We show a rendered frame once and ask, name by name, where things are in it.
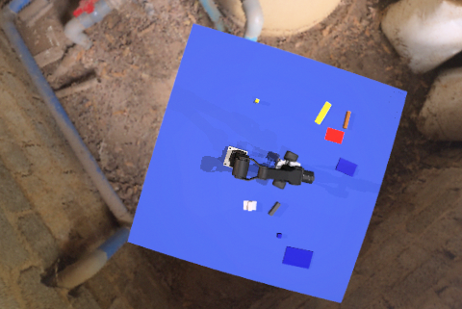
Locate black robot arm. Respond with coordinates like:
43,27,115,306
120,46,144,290
228,149,316,186

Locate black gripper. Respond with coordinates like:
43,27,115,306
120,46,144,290
272,150,298,190

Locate red rectangular block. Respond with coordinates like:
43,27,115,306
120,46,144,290
325,127,344,144

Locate yellow flat bar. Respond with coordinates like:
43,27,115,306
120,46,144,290
315,102,331,124

